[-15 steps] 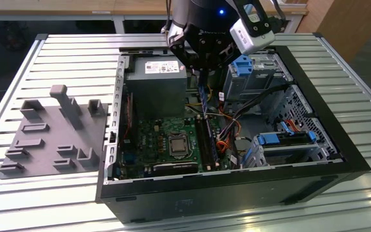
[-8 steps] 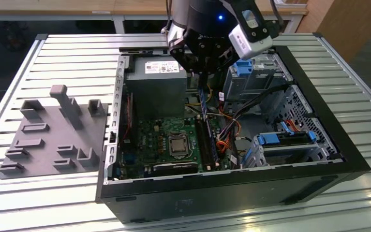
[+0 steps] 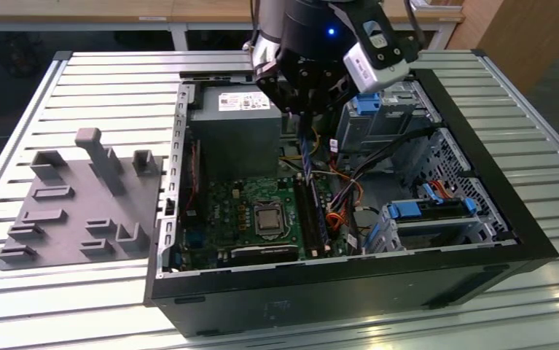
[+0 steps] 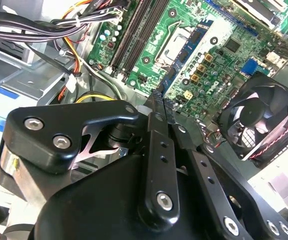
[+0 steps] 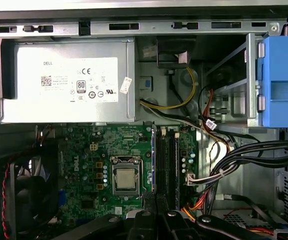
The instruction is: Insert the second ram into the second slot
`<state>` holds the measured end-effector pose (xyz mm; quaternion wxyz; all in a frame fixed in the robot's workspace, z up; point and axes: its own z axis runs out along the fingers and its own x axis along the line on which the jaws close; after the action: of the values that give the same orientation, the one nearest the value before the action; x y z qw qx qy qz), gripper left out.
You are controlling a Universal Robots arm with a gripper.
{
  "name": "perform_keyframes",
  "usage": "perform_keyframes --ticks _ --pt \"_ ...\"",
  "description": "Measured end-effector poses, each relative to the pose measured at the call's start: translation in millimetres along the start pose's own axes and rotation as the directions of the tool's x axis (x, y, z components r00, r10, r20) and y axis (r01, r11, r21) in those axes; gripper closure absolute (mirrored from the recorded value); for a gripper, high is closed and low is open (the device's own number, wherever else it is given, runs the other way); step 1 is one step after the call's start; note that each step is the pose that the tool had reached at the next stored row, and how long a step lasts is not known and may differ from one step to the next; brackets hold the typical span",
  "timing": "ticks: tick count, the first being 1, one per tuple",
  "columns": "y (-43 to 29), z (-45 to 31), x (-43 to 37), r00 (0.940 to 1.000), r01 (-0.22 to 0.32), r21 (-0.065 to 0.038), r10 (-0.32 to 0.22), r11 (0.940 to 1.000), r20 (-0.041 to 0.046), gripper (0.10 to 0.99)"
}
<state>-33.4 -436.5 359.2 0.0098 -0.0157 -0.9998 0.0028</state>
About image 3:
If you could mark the perforated metal drive cage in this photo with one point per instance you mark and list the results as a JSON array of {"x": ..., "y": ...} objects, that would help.
[{"x": 453, "y": 160}]

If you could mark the hard disk in blue carrier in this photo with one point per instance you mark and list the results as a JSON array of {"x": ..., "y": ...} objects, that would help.
[{"x": 405, "y": 210}]

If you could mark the black RAM slot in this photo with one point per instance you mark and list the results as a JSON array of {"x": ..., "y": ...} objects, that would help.
[{"x": 300, "y": 208}]

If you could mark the blue RAM stick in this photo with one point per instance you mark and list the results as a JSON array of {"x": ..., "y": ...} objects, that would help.
[{"x": 308, "y": 153}]

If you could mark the wooden cabinet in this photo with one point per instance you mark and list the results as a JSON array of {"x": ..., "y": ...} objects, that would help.
[{"x": 527, "y": 36}]

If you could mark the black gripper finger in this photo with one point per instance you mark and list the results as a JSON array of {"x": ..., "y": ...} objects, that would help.
[
  {"x": 279, "y": 91},
  {"x": 329, "y": 95}
]

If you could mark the round grey fan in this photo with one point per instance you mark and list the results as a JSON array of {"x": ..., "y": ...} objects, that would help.
[{"x": 365, "y": 218}]

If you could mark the blue drive bay latch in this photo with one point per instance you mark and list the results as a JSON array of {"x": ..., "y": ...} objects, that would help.
[{"x": 367, "y": 104}]

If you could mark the wooden workbench white frame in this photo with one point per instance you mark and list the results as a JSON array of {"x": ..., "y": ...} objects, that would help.
[{"x": 113, "y": 11}]

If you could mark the grey power supply box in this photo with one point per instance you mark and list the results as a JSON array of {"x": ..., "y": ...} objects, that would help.
[{"x": 235, "y": 146}]

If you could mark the silver CPU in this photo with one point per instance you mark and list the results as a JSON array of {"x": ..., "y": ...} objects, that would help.
[{"x": 268, "y": 220}]

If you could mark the blue plastic carrier rail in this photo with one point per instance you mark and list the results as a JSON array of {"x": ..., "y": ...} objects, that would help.
[{"x": 372, "y": 237}]

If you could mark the metal optical drive cage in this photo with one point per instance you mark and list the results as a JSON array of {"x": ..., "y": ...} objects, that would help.
[{"x": 380, "y": 127}]

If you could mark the black PC case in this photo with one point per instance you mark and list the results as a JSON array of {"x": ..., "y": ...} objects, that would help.
[{"x": 308, "y": 299}]

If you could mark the black graphics card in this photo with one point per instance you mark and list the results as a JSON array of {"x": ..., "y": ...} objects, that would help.
[{"x": 264, "y": 253}]

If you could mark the green motherboard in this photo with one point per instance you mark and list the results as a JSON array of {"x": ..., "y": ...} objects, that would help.
[{"x": 225, "y": 204}]

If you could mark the grey parts rack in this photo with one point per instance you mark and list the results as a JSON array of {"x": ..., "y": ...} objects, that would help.
[{"x": 74, "y": 218}]

